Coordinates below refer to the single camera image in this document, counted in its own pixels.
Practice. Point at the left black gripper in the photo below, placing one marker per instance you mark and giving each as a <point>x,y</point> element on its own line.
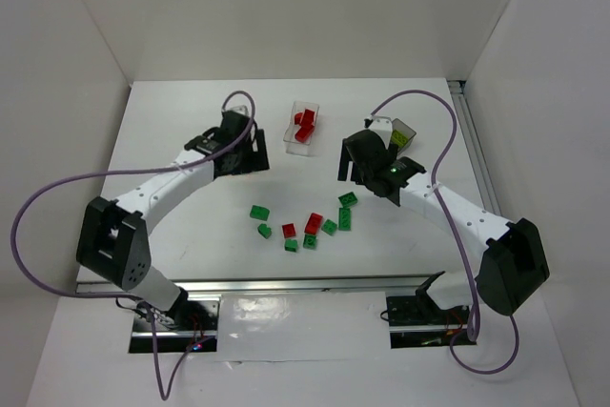
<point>257,154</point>

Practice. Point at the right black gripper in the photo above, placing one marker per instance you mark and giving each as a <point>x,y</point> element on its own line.
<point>347,162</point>

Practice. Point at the yellow-green long lego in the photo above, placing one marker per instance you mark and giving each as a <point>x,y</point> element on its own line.
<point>399,138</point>

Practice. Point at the dark smoked plastic container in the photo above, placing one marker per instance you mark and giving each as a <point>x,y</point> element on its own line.
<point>399,125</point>

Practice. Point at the clear plastic container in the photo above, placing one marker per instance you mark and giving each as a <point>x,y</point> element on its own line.
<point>291,145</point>

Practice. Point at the red long lego brick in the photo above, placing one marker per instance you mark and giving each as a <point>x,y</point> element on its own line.
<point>304,133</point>

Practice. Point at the green notched lego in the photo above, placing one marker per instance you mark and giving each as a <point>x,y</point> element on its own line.
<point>264,230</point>

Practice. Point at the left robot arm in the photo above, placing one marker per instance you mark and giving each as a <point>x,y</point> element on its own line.
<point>114,239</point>

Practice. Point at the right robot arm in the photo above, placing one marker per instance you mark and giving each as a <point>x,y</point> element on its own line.
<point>510,263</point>

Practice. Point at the green lego with holes right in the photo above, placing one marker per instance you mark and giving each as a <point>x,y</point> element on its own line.
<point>348,200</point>

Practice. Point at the green lego with holes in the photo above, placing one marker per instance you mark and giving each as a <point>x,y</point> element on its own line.
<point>348,200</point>
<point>310,241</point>

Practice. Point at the green long lego right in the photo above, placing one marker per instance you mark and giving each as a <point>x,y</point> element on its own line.
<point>344,219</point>

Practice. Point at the green small lego right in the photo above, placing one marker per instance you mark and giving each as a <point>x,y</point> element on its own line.
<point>329,227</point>

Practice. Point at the green small lego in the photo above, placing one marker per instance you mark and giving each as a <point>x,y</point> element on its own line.
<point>329,227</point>
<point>291,245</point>

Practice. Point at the red small lego brick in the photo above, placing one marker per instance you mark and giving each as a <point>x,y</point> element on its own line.
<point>288,230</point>

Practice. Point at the green small lego bottom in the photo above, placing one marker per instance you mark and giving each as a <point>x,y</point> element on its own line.
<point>291,245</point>

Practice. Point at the green lego with holes bottom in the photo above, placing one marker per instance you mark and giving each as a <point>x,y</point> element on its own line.
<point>310,241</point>

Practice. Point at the aluminium right rail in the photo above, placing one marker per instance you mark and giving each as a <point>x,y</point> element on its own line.
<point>473,146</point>

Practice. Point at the aluminium rail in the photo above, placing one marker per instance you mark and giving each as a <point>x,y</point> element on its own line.
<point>473,146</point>
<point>314,284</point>

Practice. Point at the aluminium front rail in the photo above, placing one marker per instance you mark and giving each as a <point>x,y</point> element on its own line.
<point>314,284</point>

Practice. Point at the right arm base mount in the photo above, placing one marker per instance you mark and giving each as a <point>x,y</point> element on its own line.
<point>416,322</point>

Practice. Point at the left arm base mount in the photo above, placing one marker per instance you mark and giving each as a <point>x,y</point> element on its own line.
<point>196,329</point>

